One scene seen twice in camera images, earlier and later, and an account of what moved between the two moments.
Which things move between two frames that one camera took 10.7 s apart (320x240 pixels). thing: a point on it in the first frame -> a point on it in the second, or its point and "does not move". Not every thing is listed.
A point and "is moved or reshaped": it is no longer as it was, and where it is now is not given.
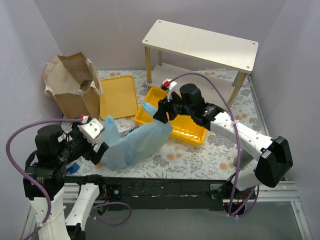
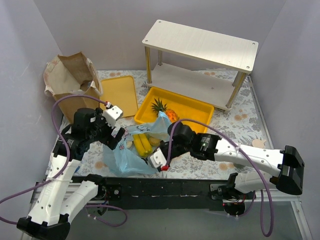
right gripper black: (165, 107) -> (164, 147)
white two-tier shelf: (228, 52) does not move
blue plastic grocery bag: (139, 143) is moved or reshaped
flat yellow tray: (118, 98) does not move
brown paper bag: (73, 81) does not move
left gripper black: (90, 152) -> (113, 139)
